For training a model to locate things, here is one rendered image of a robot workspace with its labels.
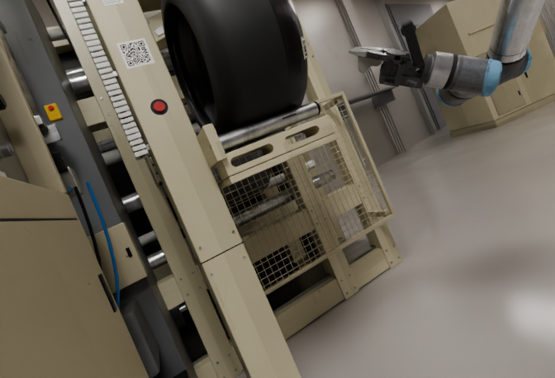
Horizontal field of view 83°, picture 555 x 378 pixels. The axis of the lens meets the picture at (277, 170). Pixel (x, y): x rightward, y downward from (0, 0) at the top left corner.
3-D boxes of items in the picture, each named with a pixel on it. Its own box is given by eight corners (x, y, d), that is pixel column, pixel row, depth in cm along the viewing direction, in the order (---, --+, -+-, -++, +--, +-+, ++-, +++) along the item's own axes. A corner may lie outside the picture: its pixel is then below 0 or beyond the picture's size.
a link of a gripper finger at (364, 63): (343, 70, 87) (378, 76, 85) (348, 48, 84) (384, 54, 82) (345, 68, 89) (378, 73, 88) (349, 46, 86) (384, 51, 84)
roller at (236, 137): (216, 155, 87) (219, 150, 83) (210, 140, 88) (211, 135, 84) (316, 117, 101) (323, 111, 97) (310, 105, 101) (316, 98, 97)
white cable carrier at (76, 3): (135, 157, 84) (63, -9, 83) (136, 160, 88) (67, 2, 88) (152, 151, 86) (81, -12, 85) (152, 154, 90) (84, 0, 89)
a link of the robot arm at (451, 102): (478, 96, 97) (498, 85, 85) (442, 114, 99) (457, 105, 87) (463, 70, 98) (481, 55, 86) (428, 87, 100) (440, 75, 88)
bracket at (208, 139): (217, 162, 79) (201, 125, 79) (196, 179, 116) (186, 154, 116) (230, 157, 80) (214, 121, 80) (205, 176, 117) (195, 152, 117)
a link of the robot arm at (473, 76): (483, 102, 86) (502, 92, 76) (435, 94, 88) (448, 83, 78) (491, 68, 86) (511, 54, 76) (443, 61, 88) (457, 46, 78)
